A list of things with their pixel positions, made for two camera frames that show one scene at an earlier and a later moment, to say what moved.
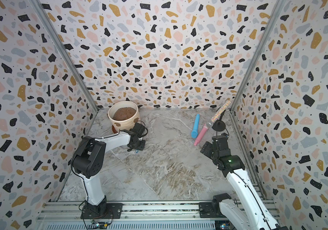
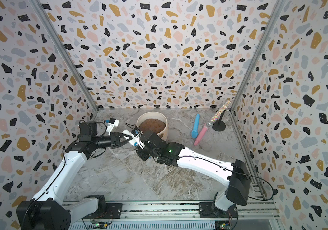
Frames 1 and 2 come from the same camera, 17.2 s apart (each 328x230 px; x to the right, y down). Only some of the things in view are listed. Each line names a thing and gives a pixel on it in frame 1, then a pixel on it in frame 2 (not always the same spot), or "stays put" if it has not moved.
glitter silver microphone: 222,109 stays put
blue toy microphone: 194,132 stays put
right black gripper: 206,148 → 139,152
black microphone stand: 219,125 stays put
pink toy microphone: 201,134 stays put
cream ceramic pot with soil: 123,115 → 156,121
